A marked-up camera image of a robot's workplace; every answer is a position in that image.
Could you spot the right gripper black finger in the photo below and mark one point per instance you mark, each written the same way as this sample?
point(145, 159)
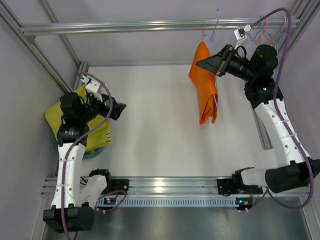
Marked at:
point(211, 69)
point(217, 60)

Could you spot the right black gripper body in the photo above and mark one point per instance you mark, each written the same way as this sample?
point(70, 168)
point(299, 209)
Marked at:
point(225, 60)

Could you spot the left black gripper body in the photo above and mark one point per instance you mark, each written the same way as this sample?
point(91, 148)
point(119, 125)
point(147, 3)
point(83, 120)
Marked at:
point(110, 106)

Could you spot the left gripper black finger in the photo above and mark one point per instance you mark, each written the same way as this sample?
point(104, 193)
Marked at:
point(118, 106)
point(116, 113)

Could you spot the orange trousers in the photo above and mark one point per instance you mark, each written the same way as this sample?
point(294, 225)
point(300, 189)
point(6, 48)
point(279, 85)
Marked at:
point(205, 85)

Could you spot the yellow-green trousers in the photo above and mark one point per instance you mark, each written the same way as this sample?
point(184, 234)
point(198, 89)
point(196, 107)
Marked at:
point(100, 130)

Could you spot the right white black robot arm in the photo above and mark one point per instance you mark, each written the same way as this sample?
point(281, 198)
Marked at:
point(295, 168)

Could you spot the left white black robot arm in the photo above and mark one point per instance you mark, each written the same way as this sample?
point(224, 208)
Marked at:
point(72, 207)

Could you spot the teal laundry basket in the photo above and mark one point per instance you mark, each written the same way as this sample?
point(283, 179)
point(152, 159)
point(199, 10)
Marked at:
point(87, 155)

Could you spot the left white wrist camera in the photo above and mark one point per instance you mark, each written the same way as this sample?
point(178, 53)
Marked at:
point(92, 87)

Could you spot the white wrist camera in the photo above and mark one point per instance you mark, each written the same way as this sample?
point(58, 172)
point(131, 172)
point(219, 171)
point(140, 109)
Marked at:
point(241, 34)
point(92, 87)

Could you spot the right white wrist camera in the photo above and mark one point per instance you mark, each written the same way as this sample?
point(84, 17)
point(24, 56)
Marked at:
point(241, 34)

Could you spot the left aluminium frame post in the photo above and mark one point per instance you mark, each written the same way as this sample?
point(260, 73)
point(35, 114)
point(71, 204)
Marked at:
point(8, 16)

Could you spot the bunch of empty wire hangers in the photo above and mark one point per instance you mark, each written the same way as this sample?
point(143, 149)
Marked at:
point(271, 30)

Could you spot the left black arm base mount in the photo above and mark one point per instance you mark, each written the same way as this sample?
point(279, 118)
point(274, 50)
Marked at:
point(116, 184)

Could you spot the aluminium hanging rail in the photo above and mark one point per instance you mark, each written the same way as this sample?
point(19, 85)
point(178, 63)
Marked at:
point(50, 29)

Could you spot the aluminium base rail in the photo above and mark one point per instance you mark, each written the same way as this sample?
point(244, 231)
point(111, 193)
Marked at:
point(174, 186)

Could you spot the perforated cable duct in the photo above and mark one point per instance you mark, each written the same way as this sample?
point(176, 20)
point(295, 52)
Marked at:
point(171, 201)

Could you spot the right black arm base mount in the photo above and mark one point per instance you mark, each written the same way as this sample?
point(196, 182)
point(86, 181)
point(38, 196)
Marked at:
point(228, 186)

